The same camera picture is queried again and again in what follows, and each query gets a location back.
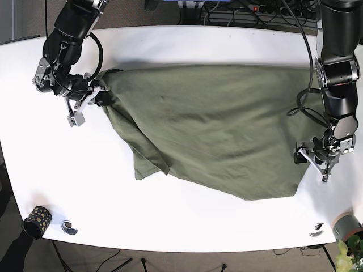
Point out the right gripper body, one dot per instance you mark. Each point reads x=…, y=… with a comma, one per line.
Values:
x=75, y=116

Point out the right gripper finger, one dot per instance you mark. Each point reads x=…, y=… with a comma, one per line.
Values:
x=103, y=98

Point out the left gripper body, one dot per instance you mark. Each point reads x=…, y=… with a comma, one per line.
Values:
x=322, y=154

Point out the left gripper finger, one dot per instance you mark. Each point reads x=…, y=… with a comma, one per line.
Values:
x=299, y=158

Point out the olive green T-shirt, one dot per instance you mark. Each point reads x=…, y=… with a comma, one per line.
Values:
x=223, y=127

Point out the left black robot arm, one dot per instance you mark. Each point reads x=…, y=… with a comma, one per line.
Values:
x=333, y=105

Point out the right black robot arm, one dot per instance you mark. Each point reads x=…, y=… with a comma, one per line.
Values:
x=62, y=49

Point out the grey plant pot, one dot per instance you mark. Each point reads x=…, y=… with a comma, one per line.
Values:
x=345, y=226

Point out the right metal table grommet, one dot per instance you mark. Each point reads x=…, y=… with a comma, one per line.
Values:
x=317, y=229

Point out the metal table grommet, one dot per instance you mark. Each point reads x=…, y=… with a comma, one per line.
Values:
x=68, y=228
x=317, y=229

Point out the left metal table grommet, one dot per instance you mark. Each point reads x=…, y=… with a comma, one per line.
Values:
x=68, y=228

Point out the black floral cup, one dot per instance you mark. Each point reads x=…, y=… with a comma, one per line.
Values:
x=37, y=222

